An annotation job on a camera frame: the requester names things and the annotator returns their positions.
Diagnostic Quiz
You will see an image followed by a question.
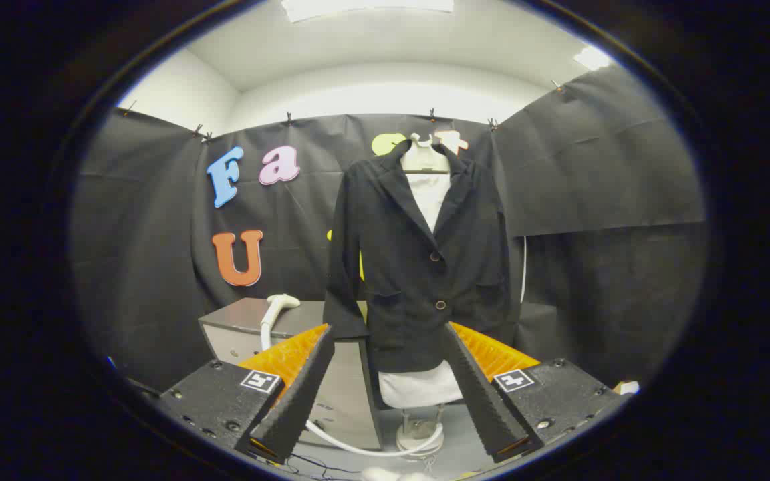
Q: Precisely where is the row of small backdrop clips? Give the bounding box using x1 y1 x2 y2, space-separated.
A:
123 79 565 142

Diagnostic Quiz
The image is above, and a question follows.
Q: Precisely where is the white garment steamer head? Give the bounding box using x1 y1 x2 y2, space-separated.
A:
261 294 301 335

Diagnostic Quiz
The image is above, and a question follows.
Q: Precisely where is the white dress form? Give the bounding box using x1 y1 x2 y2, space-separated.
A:
378 132 464 410

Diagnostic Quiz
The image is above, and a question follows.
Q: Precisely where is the long ceiling light panel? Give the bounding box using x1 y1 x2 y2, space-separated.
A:
281 0 456 24

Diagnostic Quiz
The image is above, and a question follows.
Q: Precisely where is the white dress form stand base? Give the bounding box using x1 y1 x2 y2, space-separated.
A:
396 404 444 458

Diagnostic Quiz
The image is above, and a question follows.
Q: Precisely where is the black backdrop cloth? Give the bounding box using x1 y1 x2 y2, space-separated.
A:
70 63 707 395

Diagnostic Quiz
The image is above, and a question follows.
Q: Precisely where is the grey cabinet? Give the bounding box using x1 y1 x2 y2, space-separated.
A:
198 297 386 452

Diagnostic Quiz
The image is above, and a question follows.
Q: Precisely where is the black floor cable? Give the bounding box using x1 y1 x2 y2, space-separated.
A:
288 453 336 479

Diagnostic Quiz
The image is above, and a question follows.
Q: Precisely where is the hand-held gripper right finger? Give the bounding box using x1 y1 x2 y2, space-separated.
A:
442 321 620 464

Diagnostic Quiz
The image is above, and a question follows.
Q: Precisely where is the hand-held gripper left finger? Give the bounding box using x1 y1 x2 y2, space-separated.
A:
156 324 336 465

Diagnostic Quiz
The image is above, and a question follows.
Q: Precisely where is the small ceiling light panel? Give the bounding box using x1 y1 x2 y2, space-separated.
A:
572 45 613 71

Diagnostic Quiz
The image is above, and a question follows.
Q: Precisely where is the white rounded object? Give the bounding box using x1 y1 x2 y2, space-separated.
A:
362 467 436 481

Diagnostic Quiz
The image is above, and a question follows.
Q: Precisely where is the black jacket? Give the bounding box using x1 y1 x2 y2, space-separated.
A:
323 139 513 373

